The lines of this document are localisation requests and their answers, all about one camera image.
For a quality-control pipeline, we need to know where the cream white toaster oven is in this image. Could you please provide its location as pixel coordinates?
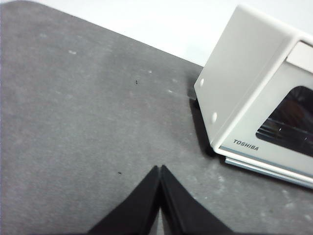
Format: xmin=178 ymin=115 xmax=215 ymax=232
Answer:
xmin=187 ymin=4 xmax=313 ymax=189

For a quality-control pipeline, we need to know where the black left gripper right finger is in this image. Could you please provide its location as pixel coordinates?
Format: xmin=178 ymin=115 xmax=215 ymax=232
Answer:
xmin=160 ymin=164 xmax=233 ymax=235

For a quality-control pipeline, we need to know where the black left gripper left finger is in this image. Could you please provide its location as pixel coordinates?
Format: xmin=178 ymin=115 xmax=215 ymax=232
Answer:
xmin=88 ymin=165 xmax=161 ymax=235

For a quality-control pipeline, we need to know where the oven door with glass window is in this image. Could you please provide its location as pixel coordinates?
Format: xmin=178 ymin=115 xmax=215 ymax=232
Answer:
xmin=218 ymin=36 xmax=313 ymax=178

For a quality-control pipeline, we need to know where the silver crumb tray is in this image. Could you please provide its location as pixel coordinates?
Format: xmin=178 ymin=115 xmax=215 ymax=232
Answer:
xmin=224 ymin=156 xmax=313 ymax=189

